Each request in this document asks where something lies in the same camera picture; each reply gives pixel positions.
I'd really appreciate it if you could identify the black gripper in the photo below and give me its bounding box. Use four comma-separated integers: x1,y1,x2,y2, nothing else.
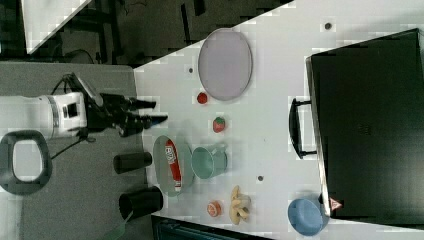
86,93,168,137

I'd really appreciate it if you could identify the red ketchup bottle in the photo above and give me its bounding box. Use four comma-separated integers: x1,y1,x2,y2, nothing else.
165,139,182,192

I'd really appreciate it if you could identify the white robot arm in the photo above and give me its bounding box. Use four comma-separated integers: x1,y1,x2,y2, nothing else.
1,92,168,195

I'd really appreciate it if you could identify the green metal strainer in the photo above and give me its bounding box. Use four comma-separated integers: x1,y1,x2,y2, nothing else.
153,135,194,197

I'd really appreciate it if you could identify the black cylinder upper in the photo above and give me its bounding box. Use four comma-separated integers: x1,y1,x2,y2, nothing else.
113,152,152,174

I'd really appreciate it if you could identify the black cylinder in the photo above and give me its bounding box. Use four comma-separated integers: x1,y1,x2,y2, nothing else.
113,152,152,174
119,186,164,220

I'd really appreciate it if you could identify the small red strawberry toy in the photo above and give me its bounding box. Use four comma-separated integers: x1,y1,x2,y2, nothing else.
197,92,208,104

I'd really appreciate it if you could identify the red strawberry with green leaves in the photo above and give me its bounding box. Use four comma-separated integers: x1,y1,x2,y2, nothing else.
213,117,226,133

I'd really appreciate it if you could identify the green mug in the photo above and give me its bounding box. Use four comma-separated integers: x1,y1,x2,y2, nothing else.
191,144,228,179

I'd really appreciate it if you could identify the black cylinder lower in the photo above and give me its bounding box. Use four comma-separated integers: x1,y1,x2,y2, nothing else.
119,186,164,220

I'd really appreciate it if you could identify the grey round plate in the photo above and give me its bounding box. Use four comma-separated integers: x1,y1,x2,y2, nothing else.
198,28,253,101

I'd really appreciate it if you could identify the orange slice toy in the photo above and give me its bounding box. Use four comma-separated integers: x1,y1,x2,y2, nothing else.
207,200,222,217

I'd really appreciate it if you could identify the yellow banana bunch toy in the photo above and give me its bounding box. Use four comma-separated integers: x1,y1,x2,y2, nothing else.
229,185,251,225

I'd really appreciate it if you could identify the blue bowl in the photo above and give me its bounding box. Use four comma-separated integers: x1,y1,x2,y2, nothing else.
287,198,329,237

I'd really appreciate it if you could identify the black toaster oven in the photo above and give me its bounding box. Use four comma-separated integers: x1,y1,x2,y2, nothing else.
305,28,424,229

